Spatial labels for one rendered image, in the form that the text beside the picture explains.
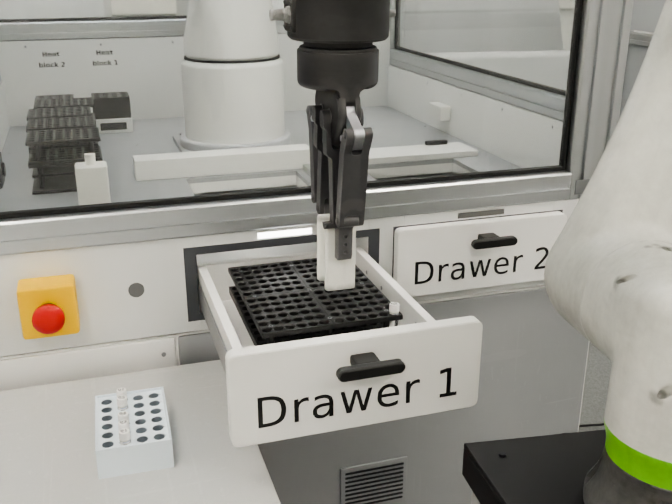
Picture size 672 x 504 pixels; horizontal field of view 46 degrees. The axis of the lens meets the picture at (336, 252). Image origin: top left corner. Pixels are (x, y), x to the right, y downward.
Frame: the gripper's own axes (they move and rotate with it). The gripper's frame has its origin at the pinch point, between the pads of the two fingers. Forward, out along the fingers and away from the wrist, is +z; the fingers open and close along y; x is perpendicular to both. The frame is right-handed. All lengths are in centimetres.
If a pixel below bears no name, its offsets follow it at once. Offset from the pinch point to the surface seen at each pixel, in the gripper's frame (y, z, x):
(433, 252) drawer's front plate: -33.0, 14.7, 26.3
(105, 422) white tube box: -14.4, 24.2, -23.8
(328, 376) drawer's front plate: -1.1, 14.7, -0.4
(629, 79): -196, 17, 184
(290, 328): -12.4, 14.1, -1.6
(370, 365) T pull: 2.1, 12.2, 3.2
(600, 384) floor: -121, 103, 130
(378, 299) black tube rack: -16.2, 13.5, 11.0
